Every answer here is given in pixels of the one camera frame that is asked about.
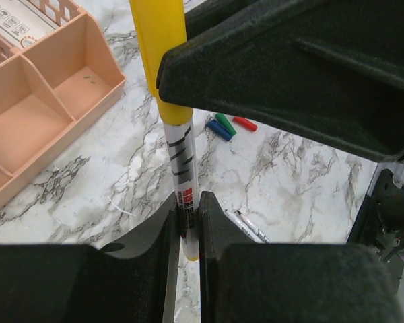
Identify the orange desk organizer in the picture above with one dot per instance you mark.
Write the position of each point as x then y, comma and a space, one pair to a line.
51, 92

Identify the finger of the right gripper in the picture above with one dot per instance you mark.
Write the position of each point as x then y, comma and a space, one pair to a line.
329, 71

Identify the green pen cap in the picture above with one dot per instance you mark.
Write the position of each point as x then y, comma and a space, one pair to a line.
221, 118

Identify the red pen cap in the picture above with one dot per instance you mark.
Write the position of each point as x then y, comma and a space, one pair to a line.
247, 124

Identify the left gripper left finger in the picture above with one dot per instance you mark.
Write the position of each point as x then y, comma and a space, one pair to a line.
132, 279

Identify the blue pen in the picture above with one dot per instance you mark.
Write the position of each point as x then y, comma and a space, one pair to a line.
247, 226

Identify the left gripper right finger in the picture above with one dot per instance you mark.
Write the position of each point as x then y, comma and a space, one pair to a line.
246, 281

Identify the yellow pen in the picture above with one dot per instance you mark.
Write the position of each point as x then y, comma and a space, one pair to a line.
183, 161

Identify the blue pen cap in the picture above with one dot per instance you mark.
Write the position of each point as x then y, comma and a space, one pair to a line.
219, 129

